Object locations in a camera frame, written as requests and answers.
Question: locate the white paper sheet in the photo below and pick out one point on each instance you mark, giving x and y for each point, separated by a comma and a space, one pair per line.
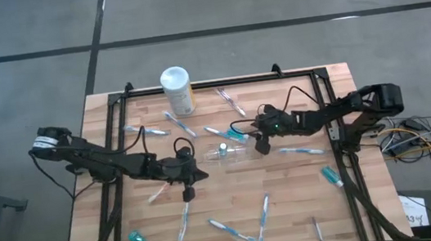
414, 211

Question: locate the orange toothbrush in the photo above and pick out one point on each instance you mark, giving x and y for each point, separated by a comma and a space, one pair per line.
157, 193

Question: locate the teal mouthwash bottle white cap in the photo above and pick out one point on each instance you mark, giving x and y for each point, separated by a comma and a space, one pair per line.
239, 135
223, 148

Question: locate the clear acrylic organizer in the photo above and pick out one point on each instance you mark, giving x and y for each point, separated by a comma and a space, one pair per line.
212, 158

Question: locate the black aluminium rig frame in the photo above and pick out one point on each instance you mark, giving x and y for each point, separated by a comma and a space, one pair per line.
235, 81

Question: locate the pink toothbrush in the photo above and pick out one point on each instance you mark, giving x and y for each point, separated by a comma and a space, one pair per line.
230, 102

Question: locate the black power adapter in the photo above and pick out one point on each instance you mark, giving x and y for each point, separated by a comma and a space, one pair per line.
414, 124

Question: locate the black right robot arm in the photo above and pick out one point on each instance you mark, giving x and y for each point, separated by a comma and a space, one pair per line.
334, 112

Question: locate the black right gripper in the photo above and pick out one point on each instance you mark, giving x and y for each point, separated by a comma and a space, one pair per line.
278, 125

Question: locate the white wipes canister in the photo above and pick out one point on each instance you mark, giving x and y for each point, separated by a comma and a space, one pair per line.
176, 84

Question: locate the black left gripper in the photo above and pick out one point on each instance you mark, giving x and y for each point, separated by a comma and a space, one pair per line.
172, 169

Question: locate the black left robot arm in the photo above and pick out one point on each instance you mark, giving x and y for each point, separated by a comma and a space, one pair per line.
92, 157

